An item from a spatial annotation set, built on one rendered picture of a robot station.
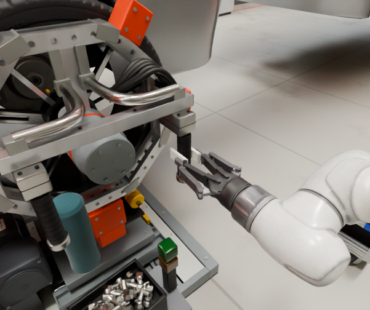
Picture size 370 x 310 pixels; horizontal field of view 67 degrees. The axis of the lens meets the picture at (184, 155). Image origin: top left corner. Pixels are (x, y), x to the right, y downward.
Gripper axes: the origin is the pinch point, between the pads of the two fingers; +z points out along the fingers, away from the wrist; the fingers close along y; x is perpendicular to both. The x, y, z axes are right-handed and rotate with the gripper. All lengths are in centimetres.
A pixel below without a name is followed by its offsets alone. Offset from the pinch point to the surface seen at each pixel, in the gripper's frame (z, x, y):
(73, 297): 25, -68, -36
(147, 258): 23, -70, -4
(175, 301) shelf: -13.3, -38.0, -13.8
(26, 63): 71, 9, -18
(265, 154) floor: 51, -83, 117
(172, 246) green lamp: -10.5, -17.0, -11.9
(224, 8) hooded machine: 443, -68, 456
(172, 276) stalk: -10.7, -29.6, -12.7
